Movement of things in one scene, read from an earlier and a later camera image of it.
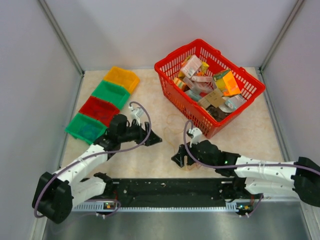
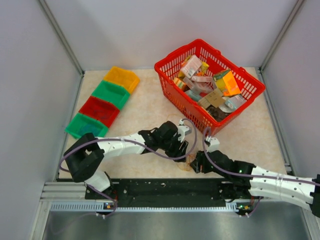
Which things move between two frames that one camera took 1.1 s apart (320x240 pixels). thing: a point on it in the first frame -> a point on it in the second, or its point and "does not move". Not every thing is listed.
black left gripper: [142, 133] -> [177, 152]
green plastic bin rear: [116, 94] does not move
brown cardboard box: [215, 98] does not move
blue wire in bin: [89, 131] does not move
